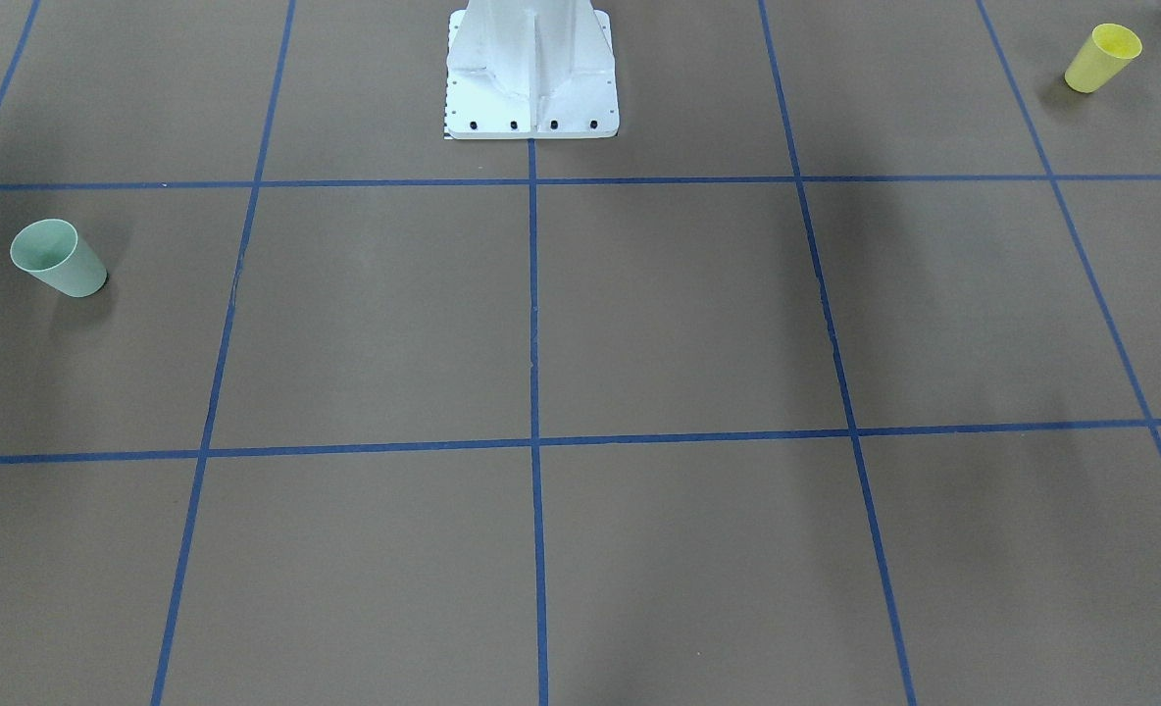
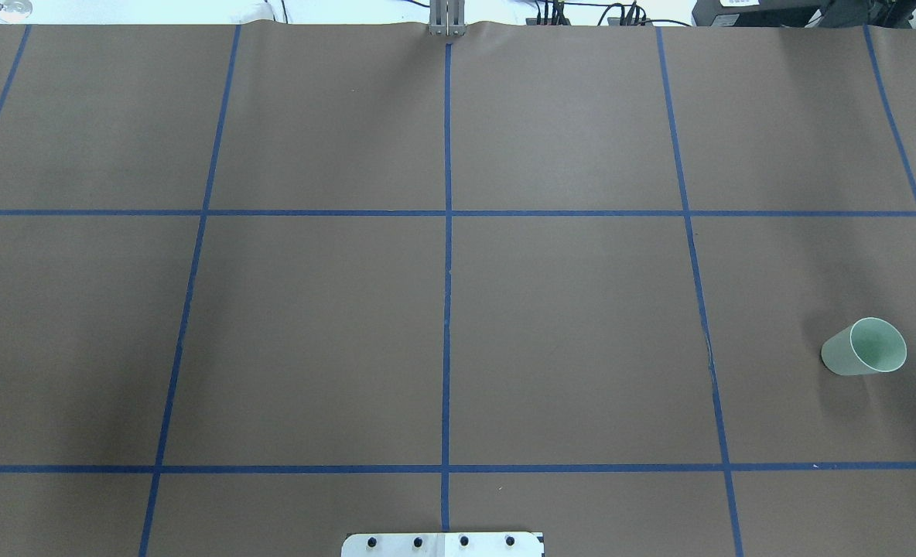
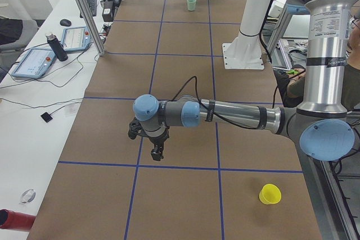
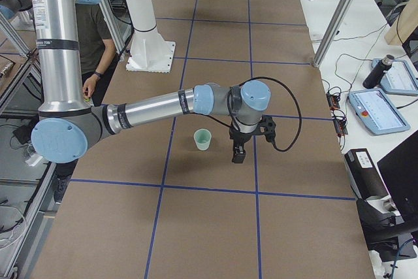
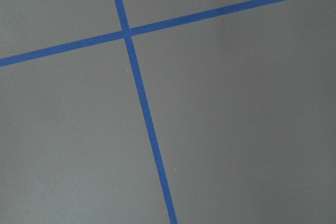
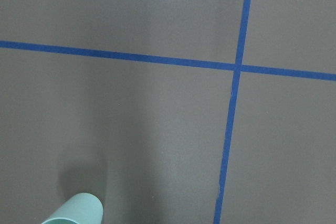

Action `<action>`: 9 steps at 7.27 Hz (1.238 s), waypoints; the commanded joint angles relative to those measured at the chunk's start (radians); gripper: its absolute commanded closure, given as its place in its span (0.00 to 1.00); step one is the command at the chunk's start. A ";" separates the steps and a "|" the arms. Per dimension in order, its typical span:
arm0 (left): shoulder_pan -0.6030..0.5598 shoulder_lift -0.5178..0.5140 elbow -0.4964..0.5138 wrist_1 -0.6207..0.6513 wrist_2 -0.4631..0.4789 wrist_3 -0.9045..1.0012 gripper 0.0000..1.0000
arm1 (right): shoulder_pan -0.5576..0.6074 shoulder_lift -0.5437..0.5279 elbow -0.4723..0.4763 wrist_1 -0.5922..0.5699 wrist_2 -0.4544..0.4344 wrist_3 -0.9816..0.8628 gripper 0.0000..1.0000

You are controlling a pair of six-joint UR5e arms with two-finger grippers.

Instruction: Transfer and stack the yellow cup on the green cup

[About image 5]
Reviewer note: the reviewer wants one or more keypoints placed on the brown table mat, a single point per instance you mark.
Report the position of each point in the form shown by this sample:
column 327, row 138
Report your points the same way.
column 167, row 111

